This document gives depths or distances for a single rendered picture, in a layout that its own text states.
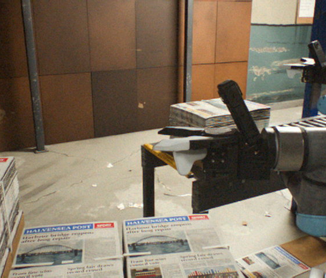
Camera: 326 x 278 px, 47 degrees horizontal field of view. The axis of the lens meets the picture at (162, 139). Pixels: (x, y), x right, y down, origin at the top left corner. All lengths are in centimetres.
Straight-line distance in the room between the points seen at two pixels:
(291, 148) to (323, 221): 15
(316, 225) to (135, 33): 413
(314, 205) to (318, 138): 12
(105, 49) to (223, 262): 375
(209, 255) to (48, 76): 359
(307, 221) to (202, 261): 39
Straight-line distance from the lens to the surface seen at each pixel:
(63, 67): 443
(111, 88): 462
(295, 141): 65
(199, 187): 150
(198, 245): 109
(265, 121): 180
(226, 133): 63
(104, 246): 109
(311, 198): 70
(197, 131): 68
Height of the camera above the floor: 143
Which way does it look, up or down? 18 degrees down
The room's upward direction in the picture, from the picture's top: straight up
